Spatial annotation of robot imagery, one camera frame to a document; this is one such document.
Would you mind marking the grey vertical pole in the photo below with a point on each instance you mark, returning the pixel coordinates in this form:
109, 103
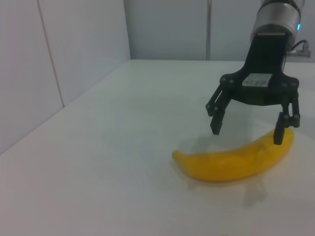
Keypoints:
209, 29

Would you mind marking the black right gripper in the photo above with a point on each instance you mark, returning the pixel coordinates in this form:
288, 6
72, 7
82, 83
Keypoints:
267, 59

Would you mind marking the yellow banana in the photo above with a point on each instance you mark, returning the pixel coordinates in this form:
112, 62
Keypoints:
221, 167

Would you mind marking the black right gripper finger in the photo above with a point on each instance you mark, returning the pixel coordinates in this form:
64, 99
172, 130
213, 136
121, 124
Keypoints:
216, 120

